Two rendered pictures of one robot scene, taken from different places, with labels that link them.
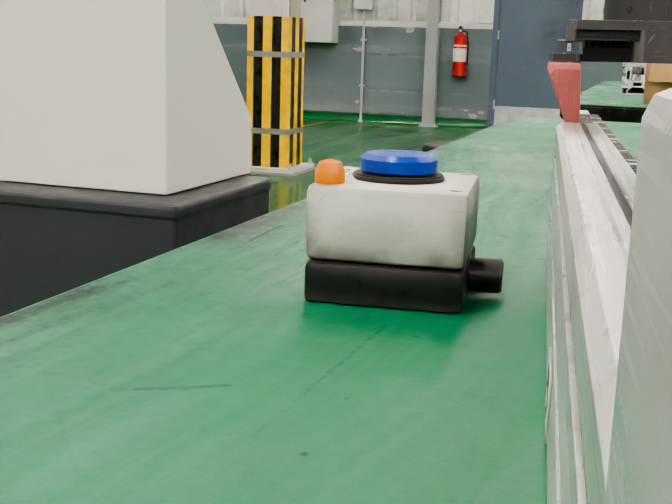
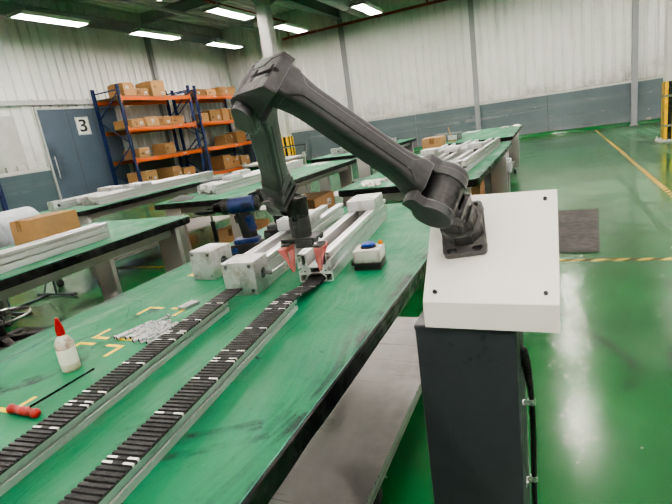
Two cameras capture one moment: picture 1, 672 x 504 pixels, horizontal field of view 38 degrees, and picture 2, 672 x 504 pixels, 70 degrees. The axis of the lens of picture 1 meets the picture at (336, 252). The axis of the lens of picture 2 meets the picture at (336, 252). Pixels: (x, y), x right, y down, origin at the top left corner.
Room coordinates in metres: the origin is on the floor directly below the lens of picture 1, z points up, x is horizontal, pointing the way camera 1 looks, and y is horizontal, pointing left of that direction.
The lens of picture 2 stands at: (1.86, 0.05, 1.20)
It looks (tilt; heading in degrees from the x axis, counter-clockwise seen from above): 15 degrees down; 187
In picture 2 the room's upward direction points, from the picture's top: 9 degrees counter-clockwise
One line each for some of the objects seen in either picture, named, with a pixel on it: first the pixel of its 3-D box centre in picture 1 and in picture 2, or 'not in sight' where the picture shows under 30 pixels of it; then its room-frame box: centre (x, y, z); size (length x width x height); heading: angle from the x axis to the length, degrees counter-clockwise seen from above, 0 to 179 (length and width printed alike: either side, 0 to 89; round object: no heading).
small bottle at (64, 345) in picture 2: not in sight; (64, 343); (1.00, -0.66, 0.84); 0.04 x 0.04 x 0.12
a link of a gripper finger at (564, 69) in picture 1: (601, 104); (313, 254); (0.64, -0.17, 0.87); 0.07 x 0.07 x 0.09; 78
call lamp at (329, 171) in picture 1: (330, 170); not in sight; (0.48, 0.00, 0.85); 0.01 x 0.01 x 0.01
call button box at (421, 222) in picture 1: (411, 233); (366, 256); (0.50, -0.04, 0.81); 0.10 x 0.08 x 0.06; 78
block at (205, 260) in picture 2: not in sight; (215, 261); (0.40, -0.54, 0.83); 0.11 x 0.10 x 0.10; 68
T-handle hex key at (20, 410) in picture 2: not in sight; (59, 389); (1.10, -0.62, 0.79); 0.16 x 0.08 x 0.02; 161
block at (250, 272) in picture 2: not in sight; (250, 273); (0.60, -0.37, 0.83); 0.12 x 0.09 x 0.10; 78
